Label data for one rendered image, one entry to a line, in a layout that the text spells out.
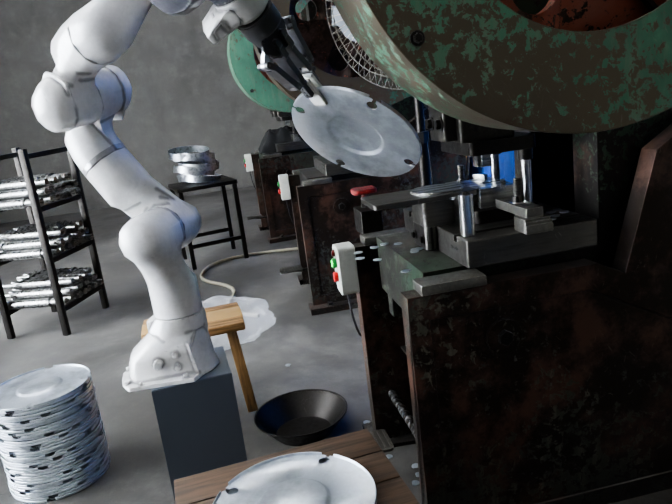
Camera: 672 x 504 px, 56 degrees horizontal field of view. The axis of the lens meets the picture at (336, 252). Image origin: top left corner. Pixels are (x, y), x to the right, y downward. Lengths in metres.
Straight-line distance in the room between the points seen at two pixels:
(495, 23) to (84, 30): 0.74
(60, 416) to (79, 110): 0.95
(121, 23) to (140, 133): 6.77
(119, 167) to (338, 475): 0.78
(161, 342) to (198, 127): 6.64
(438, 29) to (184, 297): 0.80
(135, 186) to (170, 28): 6.69
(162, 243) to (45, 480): 0.95
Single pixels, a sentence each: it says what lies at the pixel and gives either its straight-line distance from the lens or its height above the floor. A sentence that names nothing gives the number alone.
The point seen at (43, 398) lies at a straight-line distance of 2.04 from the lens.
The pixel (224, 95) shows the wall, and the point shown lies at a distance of 8.04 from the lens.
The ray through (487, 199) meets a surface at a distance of 1.51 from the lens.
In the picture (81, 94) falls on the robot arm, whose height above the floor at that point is 1.09.
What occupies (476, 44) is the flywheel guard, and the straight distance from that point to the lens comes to 1.05.
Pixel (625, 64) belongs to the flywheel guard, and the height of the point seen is 1.02.
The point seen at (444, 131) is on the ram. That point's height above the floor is 0.92.
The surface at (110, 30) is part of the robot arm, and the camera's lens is 1.33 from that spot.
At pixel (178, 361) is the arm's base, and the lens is 1.50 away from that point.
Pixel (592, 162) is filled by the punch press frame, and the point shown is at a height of 0.82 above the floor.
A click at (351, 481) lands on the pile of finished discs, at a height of 0.36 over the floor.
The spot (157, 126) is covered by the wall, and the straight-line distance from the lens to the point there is 8.06.
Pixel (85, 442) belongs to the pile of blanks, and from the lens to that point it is 2.09.
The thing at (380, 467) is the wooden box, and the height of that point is 0.35.
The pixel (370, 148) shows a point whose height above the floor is 0.91.
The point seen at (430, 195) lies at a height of 0.78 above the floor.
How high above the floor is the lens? 1.04
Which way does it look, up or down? 14 degrees down
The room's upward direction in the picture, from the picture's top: 7 degrees counter-clockwise
